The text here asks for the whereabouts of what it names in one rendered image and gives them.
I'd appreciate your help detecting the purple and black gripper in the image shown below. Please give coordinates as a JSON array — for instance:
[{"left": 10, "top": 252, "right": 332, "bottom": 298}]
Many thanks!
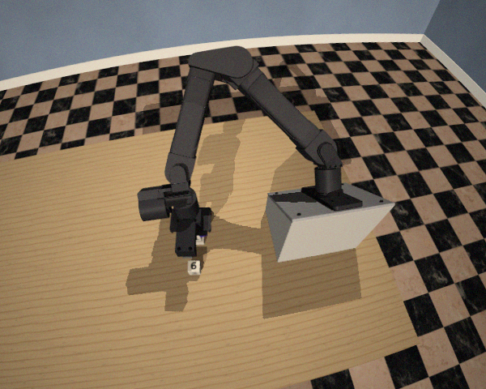
[{"left": 169, "top": 207, "right": 211, "bottom": 237}]

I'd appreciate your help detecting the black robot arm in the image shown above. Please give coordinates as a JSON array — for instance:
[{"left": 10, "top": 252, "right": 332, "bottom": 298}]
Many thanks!
[{"left": 137, "top": 45, "right": 363, "bottom": 259}]

